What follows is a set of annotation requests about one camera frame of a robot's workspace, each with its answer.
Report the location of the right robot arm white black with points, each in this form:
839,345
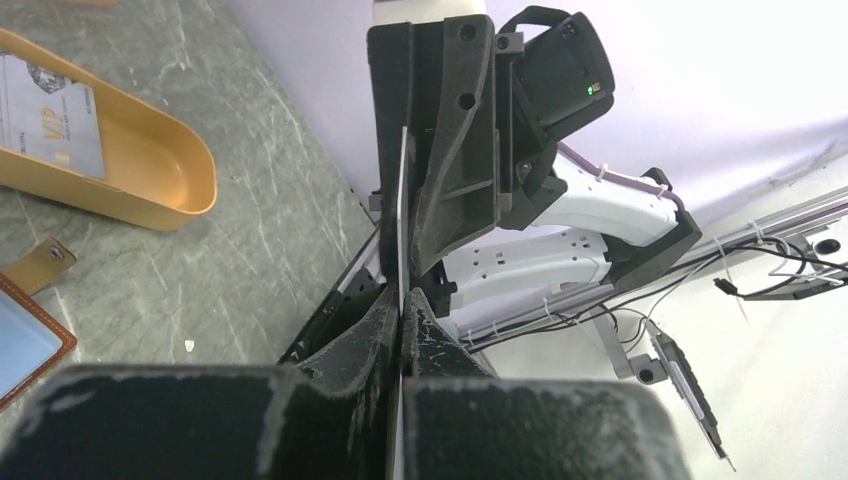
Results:
606,229

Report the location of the brown leather card holder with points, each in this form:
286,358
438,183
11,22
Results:
32,340

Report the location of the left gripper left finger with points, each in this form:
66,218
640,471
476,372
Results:
325,419

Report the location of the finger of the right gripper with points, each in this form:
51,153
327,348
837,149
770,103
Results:
390,53
457,201

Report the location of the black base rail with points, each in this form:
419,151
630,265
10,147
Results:
342,307

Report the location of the yellow oval tray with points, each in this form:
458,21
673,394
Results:
159,173

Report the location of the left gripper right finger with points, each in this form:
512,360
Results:
464,424

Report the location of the silver VIP credit card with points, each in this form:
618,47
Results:
396,469

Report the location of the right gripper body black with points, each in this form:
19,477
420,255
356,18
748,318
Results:
561,82

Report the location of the credit cards stack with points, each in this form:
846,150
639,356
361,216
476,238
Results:
49,117

